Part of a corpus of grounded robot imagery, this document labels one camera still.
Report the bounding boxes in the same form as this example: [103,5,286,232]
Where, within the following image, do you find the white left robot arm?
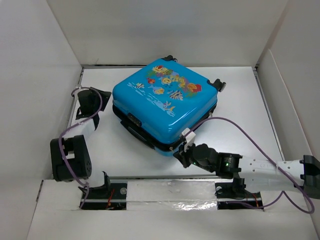
[50,87,112,199]

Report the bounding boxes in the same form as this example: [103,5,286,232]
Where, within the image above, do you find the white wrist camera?
[71,86,82,100]
[181,128,196,152]

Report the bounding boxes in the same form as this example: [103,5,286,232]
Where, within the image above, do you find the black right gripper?
[172,140,215,173]

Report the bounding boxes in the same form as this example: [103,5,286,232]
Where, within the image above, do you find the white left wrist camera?
[71,86,82,100]

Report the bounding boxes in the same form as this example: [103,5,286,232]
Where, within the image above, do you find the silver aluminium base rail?
[52,172,276,211]

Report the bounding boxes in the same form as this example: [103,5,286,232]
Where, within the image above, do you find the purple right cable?
[186,116,315,215]

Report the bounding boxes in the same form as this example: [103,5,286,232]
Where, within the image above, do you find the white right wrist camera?
[181,128,196,152]

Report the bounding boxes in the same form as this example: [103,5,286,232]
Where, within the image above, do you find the purple cable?
[186,116,315,215]
[57,86,104,210]

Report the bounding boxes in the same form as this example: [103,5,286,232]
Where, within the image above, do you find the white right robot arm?
[173,143,320,199]

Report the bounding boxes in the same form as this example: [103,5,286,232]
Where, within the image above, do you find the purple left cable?
[57,86,104,210]

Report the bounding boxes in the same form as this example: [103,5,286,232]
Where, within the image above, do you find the blue hard-shell suitcase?
[112,55,227,157]

